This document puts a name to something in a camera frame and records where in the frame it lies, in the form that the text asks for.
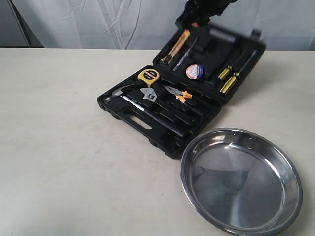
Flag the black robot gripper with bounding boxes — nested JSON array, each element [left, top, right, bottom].
[[175, 0, 236, 28]]

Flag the black plastic tool case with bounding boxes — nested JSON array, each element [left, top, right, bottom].
[[97, 23, 266, 159]]

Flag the adjustable wrench black handle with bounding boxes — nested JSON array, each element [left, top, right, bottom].
[[140, 88, 197, 123]]

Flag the yellow utility knife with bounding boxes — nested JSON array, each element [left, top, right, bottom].
[[161, 29, 190, 65]]

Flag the small metal test pen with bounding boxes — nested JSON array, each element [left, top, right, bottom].
[[173, 38, 198, 71]]

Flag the black electrical tape roll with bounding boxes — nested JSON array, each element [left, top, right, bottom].
[[186, 64, 204, 80]]

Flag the yellow black screwdriver upper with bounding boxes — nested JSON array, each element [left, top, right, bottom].
[[218, 49, 249, 80]]

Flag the yellow black screwdriver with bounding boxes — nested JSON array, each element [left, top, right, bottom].
[[220, 49, 257, 95], [218, 49, 249, 80]]

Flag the yellow tape measure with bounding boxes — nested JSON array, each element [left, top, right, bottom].
[[137, 69, 160, 87]]

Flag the yellow black screwdriver lower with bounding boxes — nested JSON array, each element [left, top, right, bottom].
[[220, 49, 257, 95]]

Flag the white backdrop curtain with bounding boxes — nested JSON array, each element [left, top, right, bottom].
[[13, 0, 315, 50]]

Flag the round stainless steel tray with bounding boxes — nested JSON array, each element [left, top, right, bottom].
[[180, 128, 303, 236]]

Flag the pliers with orange handles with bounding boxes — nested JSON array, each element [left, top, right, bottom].
[[164, 86, 204, 117]]

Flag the claw hammer black handle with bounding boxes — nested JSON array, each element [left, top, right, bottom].
[[104, 85, 186, 138]]

